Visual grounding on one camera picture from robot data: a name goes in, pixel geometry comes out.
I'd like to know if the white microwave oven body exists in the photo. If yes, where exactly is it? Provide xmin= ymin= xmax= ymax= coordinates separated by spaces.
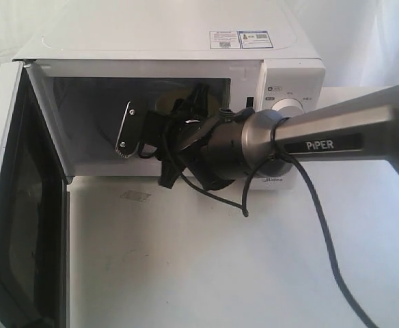
xmin=14 ymin=1 xmax=325 ymax=178

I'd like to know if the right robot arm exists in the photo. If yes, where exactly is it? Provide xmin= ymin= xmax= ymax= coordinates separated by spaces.
xmin=140 ymin=85 xmax=399 ymax=191

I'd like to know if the white ceramic bowl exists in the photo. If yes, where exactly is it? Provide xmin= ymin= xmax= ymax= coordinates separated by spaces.
xmin=154 ymin=88 xmax=220 ymax=115

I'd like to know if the white curtain backdrop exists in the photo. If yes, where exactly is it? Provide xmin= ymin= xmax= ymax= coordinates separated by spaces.
xmin=0 ymin=0 xmax=66 ymax=65

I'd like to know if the white microwave door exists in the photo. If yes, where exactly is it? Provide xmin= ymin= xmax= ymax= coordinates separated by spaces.
xmin=0 ymin=61 xmax=70 ymax=327

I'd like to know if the upper white control knob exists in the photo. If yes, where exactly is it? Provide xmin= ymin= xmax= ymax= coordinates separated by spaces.
xmin=271 ymin=98 xmax=305 ymax=118

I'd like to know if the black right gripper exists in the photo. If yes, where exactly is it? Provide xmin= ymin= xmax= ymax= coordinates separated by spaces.
xmin=141 ymin=83 xmax=220 ymax=189

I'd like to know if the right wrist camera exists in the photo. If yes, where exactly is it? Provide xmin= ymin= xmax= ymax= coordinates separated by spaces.
xmin=115 ymin=101 xmax=147 ymax=159

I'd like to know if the blue warning label sticker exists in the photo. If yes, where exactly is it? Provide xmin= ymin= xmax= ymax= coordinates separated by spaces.
xmin=209 ymin=30 xmax=273 ymax=49

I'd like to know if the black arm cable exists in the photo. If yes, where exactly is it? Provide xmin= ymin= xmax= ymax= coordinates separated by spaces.
xmin=136 ymin=115 xmax=381 ymax=328

